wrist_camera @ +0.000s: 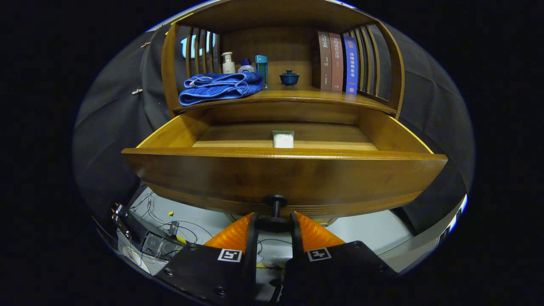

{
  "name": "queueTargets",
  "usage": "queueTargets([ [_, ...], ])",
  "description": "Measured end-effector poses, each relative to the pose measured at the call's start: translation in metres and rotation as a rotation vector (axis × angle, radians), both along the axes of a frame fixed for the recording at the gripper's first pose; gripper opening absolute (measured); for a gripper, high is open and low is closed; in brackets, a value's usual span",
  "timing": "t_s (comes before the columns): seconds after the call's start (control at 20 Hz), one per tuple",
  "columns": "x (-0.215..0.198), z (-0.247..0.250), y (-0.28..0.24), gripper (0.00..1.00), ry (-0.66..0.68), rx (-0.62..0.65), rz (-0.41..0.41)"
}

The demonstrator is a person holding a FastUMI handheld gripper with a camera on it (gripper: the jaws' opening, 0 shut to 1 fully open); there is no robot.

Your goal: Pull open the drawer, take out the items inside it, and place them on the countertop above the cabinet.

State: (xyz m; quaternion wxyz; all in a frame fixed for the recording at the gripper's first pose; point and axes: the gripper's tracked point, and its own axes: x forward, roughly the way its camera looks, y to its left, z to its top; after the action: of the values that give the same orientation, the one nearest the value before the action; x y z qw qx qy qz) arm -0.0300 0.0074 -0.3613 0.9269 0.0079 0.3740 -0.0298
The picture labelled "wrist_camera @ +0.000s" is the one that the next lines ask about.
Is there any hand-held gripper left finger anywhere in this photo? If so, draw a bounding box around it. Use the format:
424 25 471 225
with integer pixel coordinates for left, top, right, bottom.
155 212 259 305

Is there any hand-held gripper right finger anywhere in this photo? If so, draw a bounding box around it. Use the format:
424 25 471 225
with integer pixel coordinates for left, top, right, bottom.
284 211 398 306

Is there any wooden drawer with black knob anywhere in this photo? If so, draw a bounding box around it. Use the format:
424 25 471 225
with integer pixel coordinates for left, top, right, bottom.
121 104 449 233

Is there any white tube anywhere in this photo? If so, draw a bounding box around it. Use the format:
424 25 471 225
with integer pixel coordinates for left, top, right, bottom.
272 130 295 149

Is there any wooden countertop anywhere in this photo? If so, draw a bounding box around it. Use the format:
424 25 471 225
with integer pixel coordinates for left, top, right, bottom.
173 87 398 115

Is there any wooden cabinet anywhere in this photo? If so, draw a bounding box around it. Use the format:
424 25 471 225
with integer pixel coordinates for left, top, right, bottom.
161 0 405 226

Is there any black equipment box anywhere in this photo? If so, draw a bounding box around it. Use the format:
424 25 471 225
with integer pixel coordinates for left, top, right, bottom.
111 203 187 261

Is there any blue folded towel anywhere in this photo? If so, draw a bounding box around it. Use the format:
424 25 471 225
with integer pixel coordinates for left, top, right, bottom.
178 72 264 106

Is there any dark teal lidded cup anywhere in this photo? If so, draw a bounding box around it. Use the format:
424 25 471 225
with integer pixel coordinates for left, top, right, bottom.
279 70 300 86

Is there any slim teal bottle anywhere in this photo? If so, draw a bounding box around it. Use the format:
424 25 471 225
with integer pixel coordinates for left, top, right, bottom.
255 55 269 89

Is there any black backdrop cloth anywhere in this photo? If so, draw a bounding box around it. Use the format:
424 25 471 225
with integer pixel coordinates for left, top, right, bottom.
72 23 475 238

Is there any dark brown book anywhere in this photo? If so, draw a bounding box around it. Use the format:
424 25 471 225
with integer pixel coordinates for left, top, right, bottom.
317 31 332 90

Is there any reddish brown book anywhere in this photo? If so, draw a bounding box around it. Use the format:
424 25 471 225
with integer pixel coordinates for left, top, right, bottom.
329 33 344 92

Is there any blue book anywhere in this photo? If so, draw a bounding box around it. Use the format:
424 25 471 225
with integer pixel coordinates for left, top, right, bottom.
342 35 359 94

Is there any tangle of thin cables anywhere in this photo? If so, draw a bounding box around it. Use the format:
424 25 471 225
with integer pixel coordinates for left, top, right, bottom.
130 191 215 255

